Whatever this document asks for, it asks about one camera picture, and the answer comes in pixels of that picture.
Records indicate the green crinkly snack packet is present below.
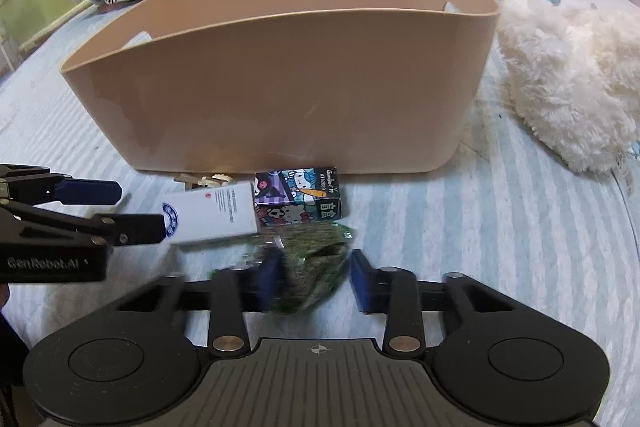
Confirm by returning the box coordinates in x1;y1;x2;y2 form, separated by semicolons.
238;222;356;314

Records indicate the white tube box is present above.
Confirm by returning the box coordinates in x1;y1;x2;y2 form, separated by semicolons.
162;181;258;244

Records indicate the cartoon printed small box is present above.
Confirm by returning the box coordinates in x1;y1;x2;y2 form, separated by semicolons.
253;167;343;227

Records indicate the person's left hand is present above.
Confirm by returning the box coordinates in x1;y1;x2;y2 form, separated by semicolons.
0;284;10;309

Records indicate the beige hair clip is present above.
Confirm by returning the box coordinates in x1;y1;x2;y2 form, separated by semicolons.
174;173;233;191

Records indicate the light blue striped bedsheet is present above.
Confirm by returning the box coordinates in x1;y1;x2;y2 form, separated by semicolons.
1;10;639;426

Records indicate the beige plastic storage basket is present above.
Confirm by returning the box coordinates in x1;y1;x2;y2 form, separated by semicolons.
61;0;499;173

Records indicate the white fluffy plush item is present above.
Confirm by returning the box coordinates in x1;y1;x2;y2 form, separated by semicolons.
497;0;639;172

